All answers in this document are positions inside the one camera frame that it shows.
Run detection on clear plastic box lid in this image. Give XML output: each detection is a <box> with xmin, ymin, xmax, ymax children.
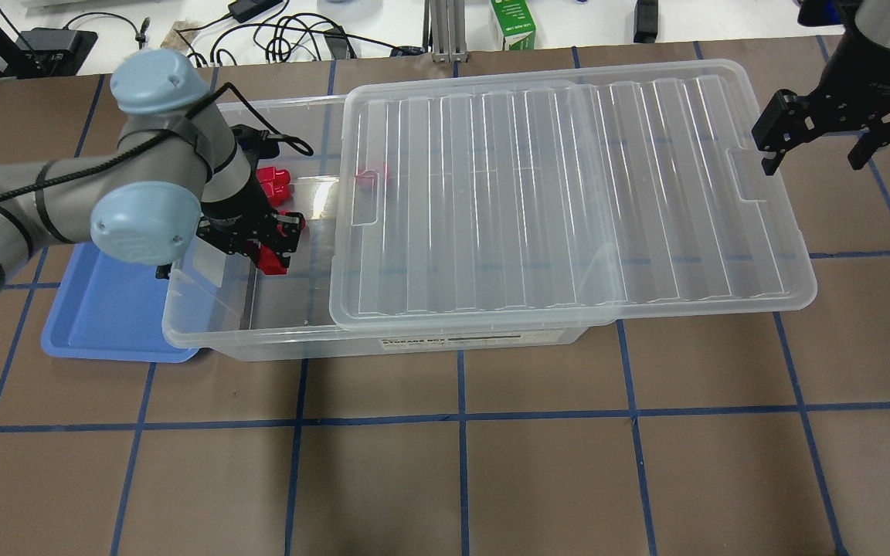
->
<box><xmin>329</xmin><ymin>59</ymin><xmax>818</xmax><ymax>334</ymax></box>

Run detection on blue plastic tray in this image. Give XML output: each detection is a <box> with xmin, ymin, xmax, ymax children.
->
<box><xmin>40</xmin><ymin>243</ymin><xmax>198</xmax><ymax>364</ymax></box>

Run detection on black power adapter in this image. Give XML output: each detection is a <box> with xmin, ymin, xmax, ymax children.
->
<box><xmin>227</xmin><ymin>0</ymin><xmax>285</xmax><ymax>22</ymax></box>

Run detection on clear plastic storage box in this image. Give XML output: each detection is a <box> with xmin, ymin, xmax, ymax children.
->
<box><xmin>162</xmin><ymin>87</ymin><xmax>621</xmax><ymax>361</ymax></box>

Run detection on black cable bundle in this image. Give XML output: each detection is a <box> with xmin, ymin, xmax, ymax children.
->
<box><xmin>175</xmin><ymin>0</ymin><xmax>423</xmax><ymax>69</ymax></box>

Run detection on green white carton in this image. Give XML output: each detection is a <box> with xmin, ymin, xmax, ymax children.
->
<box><xmin>488</xmin><ymin>0</ymin><xmax>538</xmax><ymax>52</ymax></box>

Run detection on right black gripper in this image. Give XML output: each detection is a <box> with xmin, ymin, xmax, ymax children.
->
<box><xmin>752</xmin><ymin>31</ymin><xmax>890</xmax><ymax>176</ymax></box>

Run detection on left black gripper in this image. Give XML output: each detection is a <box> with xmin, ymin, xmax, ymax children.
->
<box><xmin>195</xmin><ymin>181</ymin><xmax>306</xmax><ymax>263</ymax></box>

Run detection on aluminium frame post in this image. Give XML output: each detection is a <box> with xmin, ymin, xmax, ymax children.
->
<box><xmin>423</xmin><ymin>0</ymin><xmax>467</xmax><ymax>63</ymax></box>

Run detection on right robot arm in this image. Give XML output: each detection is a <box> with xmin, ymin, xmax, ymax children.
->
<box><xmin>752</xmin><ymin>1</ymin><xmax>890</xmax><ymax>175</ymax></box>

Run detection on red block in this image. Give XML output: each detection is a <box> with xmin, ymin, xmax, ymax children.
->
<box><xmin>260</xmin><ymin>182</ymin><xmax>292</xmax><ymax>208</ymax></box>
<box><xmin>256</xmin><ymin>166</ymin><xmax>290</xmax><ymax>186</ymax></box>
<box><xmin>256</xmin><ymin>244</ymin><xmax>289</xmax><ymax>276</ymax></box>
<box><xmin>354</xmin><ymin>162</ymin><xmax>391</xmax><ymax>191</ymax></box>
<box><xmin>277</xmin><ymin>210</ymin><xmax>307</xmax><ymax>235</ymax></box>

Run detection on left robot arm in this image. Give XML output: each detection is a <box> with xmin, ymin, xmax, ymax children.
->
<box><xmin>0</xmin><ymin>49</ymin><xmax>314</xmax><ymax>293</ymax></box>

